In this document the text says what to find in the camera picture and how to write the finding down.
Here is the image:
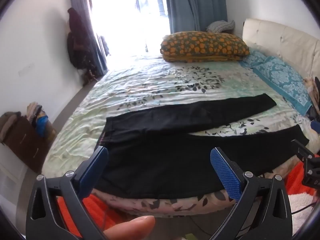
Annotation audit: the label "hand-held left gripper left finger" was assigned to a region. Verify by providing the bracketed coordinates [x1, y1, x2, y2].
[25, 145, 110, 240]

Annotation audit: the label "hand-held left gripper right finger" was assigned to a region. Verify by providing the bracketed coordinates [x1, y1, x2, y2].
[210, 147, 293, 240]

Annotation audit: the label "black pants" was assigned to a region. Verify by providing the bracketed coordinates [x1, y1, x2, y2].
[94, 93, 310, 200]

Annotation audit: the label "person's left hand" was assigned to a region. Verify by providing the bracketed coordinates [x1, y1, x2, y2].
[103, 216, 156, 240]

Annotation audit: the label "white fluffy rug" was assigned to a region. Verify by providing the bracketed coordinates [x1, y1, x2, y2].
[287, 192, 318, 233]

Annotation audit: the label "peach cloth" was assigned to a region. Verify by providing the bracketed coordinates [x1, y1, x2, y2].
[303, 77, 317, 102]

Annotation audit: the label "red rug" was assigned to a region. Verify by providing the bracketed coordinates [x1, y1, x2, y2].
[57, 160, 320, 240]

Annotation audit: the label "blue patterned pillow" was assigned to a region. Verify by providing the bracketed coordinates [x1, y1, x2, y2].
[239, 51, 313, 117]

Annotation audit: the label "pile of clothes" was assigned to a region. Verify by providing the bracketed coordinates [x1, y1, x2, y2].
[26, 102, 57, 138]

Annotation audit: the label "brown drawer cabinet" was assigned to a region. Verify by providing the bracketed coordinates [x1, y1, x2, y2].
[0, 111, 55, 173]

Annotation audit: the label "cream padded headboard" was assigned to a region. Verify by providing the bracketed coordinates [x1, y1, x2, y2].
[242, 18, 320, 80]

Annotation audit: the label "bed with leaf-print sheet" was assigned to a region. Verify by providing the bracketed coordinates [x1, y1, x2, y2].
[41, 54, 315, 218]

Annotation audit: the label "dark hanging clothes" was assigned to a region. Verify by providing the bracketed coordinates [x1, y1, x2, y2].
[66, 7, 108, 78]

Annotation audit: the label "orange floral folded quilt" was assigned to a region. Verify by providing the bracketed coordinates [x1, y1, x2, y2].
[159, 31, 250, 63]

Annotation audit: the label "grey knitted blanket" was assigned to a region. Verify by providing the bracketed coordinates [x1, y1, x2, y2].
[205, 20, 236, 33]

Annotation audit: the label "bright glass door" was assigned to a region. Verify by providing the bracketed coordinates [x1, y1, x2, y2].
[88, 0, 173, 57]

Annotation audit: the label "blue curtain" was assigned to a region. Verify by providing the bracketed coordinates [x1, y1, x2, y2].
[163, 0, 228, 33]
[70, 0, 108, 77]

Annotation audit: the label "black cable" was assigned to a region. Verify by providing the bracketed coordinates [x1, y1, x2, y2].
[290, 200, 316, 215]

